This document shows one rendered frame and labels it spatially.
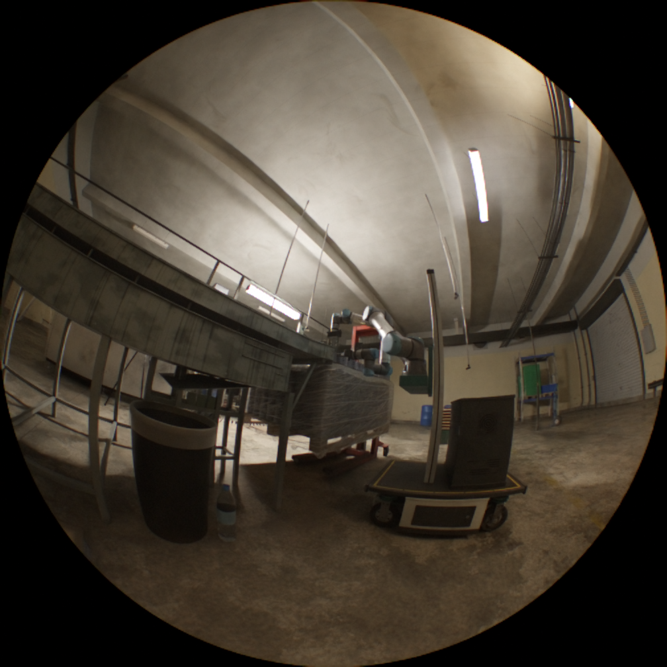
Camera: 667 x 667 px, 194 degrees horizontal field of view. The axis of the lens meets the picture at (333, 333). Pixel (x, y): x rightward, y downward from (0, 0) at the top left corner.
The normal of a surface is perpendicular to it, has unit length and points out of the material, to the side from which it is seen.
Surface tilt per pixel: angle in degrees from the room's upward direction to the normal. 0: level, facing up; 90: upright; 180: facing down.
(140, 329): 90
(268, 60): 180
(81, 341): 90
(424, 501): 90
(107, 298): 90
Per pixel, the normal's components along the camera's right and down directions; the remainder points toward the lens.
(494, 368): -0.57, -0.35
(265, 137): -0.12, 0.93
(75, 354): 0.82, -0.10
